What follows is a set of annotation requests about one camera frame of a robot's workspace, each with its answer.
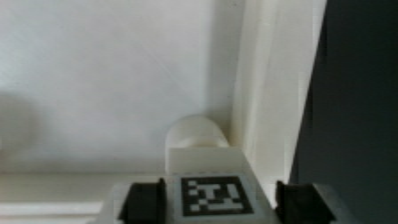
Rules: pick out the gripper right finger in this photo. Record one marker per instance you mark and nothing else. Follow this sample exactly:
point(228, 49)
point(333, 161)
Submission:
point(301, 206)

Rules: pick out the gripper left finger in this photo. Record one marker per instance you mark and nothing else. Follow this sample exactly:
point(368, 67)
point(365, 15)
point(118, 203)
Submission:
point(144, 205)

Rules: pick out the white leg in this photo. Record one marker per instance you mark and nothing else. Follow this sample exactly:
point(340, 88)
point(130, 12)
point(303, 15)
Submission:
point(214, 192)

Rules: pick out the white square tabletop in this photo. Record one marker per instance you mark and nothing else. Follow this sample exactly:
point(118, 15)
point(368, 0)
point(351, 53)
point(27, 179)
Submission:
point(152, 92)

